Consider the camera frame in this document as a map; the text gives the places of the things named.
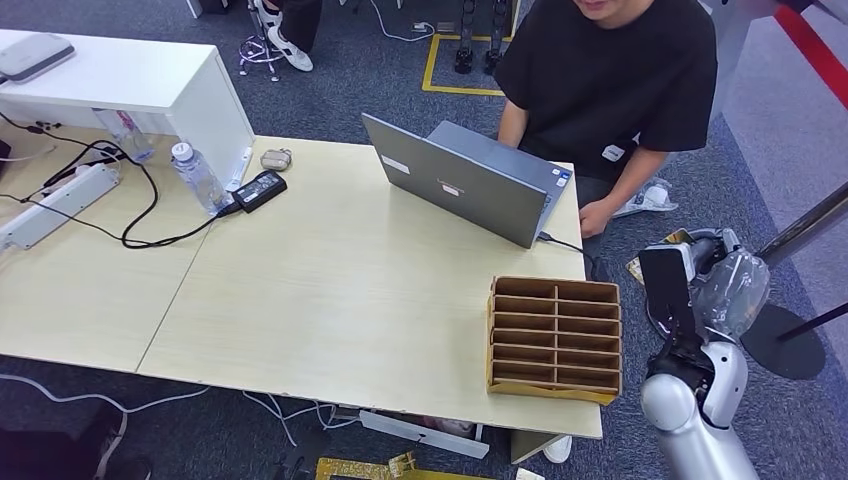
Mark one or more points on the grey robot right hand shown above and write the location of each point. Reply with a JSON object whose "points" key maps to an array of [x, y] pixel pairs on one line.
{"points": [[732, 291]]}

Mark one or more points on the person's left forearm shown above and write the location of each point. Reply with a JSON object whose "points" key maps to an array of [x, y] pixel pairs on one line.
{"points": [[632, 179]]}

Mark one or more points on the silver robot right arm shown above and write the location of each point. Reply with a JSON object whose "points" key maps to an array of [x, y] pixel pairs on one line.
{"points": [[696, 411]]}

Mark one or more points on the person's right forearm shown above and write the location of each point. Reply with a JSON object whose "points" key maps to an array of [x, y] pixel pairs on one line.
{"points": [[511, 126]]}

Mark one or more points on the person's left hand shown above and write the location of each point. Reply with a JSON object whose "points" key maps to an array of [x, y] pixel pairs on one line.
{"points": [[596, 218]]}

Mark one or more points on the wooden card organizer box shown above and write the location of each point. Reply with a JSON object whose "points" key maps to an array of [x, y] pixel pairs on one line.
{"points": [[556, 338]]}

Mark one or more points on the person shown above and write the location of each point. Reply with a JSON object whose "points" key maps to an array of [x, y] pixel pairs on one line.
{"points": [[609, 73]]}

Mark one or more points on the red barrier belt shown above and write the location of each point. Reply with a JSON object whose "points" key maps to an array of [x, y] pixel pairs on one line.
{"points": [[815, 56]]}

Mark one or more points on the grey laptop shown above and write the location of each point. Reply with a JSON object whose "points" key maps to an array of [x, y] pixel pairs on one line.
{"points": [[464, 185]]}

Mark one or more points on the white bar under table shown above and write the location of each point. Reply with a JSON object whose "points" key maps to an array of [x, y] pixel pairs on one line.
{"points": [[424, 434]]}

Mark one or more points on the yellow floor tape square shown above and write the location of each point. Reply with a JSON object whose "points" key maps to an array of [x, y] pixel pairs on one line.
{"points": [[457, 89]]}

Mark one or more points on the black robot leg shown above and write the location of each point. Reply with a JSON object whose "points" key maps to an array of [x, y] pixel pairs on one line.
{"points": [[465, 40], [493, 40]]}

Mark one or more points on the yellow board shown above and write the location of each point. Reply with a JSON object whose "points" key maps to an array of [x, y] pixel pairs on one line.
{"points": [[371, 469]]}

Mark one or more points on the white floor plug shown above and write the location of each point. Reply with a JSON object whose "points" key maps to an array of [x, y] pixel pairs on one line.
{"points": [[420, 28]]}

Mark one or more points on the grey earbuds case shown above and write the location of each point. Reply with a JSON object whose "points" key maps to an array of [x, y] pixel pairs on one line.
{"points": [[276, 160]]}

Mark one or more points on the black power adapter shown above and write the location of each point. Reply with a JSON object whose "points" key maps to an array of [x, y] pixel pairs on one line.
{"points": [[260, 191]]}

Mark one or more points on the white and black shoe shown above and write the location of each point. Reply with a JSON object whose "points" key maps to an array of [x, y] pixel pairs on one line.
{"points": [[286, 41]]}

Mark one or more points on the chrome stool base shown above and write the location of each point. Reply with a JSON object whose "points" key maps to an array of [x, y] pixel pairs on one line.
{"points": [[258, 52]]}

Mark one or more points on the clear bottle white cap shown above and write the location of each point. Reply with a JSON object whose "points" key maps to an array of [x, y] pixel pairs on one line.
{"points": [[199, 179]]}

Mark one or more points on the clear bottle red label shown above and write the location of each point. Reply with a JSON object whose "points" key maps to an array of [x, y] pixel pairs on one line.
{"points": [[127, 136]]}

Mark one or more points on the white cabinet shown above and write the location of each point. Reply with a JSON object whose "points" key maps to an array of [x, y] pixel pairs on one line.
{"points": [[132, 83]]}

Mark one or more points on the white power strip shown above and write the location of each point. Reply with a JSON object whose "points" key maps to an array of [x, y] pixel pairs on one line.
{"points": [[56, 206]]}

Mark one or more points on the grey flat device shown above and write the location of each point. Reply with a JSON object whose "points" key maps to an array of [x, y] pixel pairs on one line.
{"points": [[33, 56]]}

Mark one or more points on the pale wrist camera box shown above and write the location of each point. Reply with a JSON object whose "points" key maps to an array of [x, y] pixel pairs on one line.
{"points": [[668, 285]]}

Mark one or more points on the black stanchion post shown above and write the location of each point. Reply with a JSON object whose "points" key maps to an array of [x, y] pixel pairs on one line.
{"points": [[788, 348]]}

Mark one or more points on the chrome stanchion post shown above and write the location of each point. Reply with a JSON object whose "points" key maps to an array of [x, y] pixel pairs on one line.
{"points": [[808, 225]]}

